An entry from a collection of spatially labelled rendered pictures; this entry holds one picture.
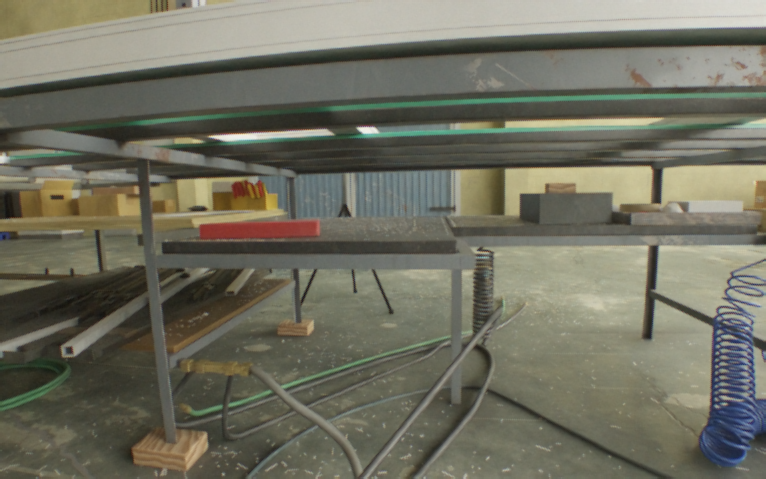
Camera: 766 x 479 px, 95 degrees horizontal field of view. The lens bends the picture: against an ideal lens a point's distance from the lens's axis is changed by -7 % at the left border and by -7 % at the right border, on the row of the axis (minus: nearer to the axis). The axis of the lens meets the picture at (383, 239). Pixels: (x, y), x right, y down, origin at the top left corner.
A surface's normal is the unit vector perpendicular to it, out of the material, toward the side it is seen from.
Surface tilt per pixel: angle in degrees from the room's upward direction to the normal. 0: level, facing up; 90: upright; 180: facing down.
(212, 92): 90
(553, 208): 90
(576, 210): 90
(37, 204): 90
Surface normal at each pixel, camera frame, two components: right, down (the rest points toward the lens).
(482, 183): -0.13, 0.11
